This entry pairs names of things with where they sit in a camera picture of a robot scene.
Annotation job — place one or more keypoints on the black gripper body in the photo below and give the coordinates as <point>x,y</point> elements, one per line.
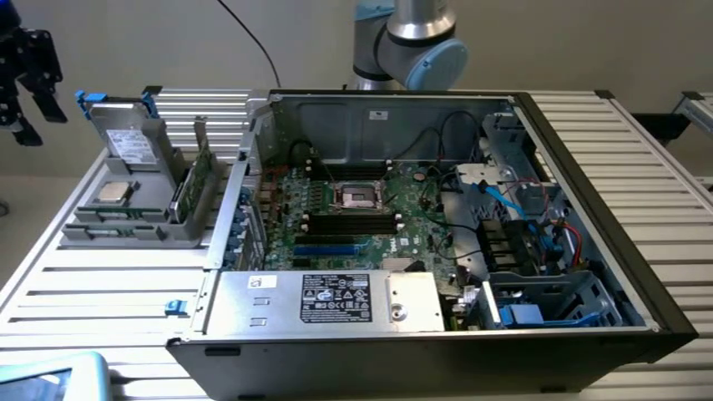
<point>30,54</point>

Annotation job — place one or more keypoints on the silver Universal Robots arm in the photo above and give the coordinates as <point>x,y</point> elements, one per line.
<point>409,37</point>

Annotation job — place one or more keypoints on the green RAM stick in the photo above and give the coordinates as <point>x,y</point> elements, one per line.
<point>113,214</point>
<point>110,232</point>

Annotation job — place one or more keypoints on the black RAM slot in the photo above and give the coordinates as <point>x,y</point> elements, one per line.
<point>350,217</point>
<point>353,166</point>
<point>350,227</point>
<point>353,170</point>
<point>350,232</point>
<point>353,174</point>
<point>350,222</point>

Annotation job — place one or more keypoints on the silver hard disk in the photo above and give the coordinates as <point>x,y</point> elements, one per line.
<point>125,133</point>

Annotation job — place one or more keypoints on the silver CPU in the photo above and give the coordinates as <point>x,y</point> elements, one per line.
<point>114,193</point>

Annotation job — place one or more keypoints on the grey parts rack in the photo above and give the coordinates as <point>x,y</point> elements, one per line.
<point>150,196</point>

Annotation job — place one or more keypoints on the green graphics card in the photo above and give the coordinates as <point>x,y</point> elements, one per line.
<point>194,184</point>

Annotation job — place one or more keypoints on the small blue clip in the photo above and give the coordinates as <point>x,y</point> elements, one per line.
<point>174,307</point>

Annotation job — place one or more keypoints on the short black expansion slot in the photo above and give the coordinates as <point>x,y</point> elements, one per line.
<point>301,262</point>

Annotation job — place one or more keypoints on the long black expansion slot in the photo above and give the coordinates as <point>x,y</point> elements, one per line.
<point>325,240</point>

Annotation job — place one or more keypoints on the CPU socket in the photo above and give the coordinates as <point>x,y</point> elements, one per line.
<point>357,195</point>

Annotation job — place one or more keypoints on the teal teach pendant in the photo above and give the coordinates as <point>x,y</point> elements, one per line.
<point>82,372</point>

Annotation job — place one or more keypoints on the blue expansion slot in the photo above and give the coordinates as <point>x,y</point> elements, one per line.
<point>325,250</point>

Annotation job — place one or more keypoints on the silver power supply unit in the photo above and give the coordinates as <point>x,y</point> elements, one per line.
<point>278,305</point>

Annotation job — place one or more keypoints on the green motherboard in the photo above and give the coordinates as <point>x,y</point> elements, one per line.
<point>414,234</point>

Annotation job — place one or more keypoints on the silver chipset heatsink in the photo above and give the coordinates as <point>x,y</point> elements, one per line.
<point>398,265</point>

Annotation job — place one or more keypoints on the metal drive cage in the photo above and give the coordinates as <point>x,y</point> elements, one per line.
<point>511,146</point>

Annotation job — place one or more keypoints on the open black PC case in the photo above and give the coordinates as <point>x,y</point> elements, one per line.
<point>389,367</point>

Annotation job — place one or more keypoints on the black fan shroud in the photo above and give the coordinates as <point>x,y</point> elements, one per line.
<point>509,246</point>

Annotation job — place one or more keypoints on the blue disk carrier in bay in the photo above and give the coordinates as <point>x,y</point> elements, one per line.
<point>519,314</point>

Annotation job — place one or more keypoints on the grey disk bay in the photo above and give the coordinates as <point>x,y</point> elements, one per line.
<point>585,296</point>

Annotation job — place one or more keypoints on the black block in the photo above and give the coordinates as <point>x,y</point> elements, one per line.
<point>662,127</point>

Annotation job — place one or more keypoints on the metal slat side table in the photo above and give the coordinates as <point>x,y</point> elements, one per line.
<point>698,108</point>

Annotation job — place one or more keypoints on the blue disk bracket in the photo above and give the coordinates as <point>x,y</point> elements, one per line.
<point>82,102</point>

